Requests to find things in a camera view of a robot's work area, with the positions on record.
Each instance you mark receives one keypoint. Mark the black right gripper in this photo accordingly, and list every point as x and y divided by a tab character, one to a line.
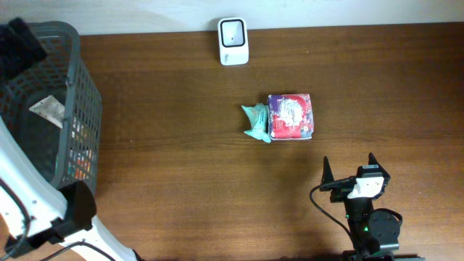
328	176

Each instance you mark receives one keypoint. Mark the red purple tissue pack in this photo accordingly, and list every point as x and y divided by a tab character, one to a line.
290	117

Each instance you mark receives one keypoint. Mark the green toilet tissue pack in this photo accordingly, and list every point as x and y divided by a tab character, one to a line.
258	118

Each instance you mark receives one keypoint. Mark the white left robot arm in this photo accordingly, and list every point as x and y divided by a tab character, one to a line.
36	213

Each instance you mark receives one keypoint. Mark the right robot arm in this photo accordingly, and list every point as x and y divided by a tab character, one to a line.
373	232

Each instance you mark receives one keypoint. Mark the white barcode scanner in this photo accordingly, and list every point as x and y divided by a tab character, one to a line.
233	41

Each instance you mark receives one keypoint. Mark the grey plastic mesh basket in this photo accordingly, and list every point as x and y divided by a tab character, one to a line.
61	156

